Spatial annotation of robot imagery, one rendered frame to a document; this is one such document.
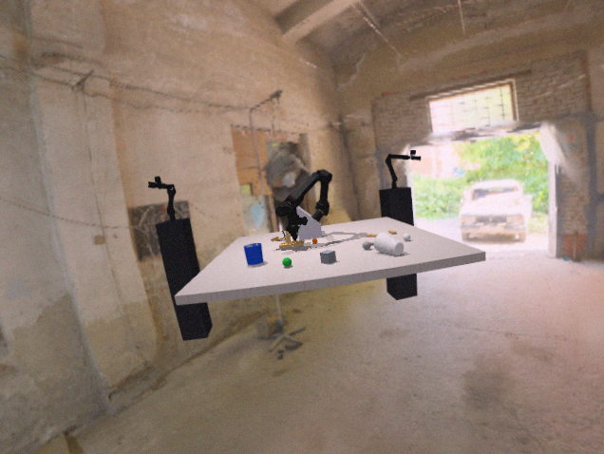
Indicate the blue mug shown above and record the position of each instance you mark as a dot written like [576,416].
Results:
[253,254]

